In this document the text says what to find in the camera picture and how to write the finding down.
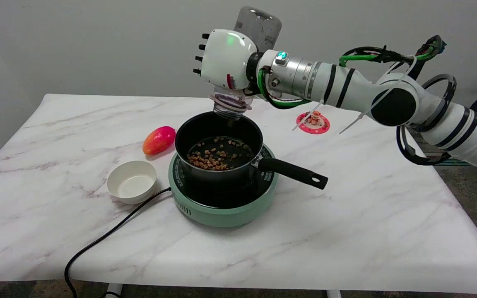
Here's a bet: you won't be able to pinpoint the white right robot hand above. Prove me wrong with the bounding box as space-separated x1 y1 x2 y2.
192 29 260 91

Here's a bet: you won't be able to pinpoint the clear grey plastic bottle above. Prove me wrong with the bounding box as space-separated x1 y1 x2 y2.
209 6 282 121

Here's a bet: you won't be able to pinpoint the short white zip tie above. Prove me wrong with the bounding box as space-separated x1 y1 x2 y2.
292 101 325 131

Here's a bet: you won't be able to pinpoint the brown food pieces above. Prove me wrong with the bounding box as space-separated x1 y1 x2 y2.
187 137 255 171

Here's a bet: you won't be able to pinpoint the red orange mango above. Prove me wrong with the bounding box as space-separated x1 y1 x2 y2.
142 126 176 156

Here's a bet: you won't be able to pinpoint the pink round coaster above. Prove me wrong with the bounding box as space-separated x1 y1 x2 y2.
296 112 330 135

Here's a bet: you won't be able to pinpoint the long white zip tie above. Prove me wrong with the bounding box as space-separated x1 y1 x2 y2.
339 56 417 134

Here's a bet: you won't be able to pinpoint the green induction cooker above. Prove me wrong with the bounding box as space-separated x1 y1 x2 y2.
169 143 279 228

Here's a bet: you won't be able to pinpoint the white bowl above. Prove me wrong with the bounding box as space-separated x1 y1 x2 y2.
107 161 157 204

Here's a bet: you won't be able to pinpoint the floor vent grille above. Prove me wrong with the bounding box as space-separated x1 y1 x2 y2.
433 155 471 167

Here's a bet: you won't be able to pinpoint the green robot cable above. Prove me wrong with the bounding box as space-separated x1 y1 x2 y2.
257 68 311 110

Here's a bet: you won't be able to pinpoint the black saucepan with handle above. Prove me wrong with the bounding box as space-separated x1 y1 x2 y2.
175 111 328 190

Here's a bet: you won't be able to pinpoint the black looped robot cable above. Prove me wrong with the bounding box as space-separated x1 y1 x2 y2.
339 35 457 166

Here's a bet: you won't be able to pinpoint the black power cable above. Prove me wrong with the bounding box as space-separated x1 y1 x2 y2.
64 187 172 298

